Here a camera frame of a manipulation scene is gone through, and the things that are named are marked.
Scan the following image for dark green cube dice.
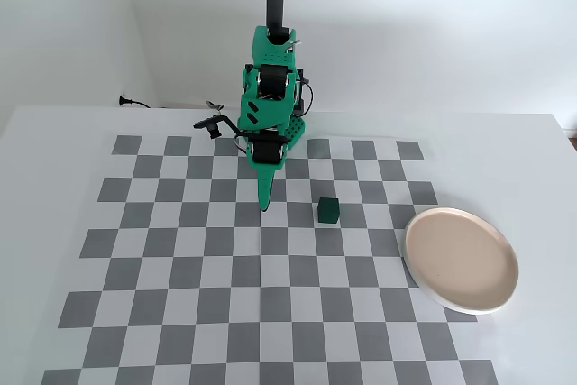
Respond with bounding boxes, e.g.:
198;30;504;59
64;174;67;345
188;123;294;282
316;197;341;226

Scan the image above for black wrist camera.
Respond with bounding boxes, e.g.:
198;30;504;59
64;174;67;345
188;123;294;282
193;115;241;142

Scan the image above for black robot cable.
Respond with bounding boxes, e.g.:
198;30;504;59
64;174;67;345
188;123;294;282
295;78;316;116

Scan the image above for green pole clamp bracket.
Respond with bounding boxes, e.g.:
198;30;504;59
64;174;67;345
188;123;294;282
250;25;302;71

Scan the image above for black power cable plug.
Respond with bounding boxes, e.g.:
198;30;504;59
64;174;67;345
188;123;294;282
117;94;155;110

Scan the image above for beige round plate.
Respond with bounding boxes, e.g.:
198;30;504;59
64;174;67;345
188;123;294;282
403;206;520;315

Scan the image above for green gripper black servo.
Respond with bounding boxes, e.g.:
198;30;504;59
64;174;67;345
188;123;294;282
245;129;290;214

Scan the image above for grey white checkerboard mat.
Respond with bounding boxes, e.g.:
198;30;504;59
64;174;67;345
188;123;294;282
42;133;499;385

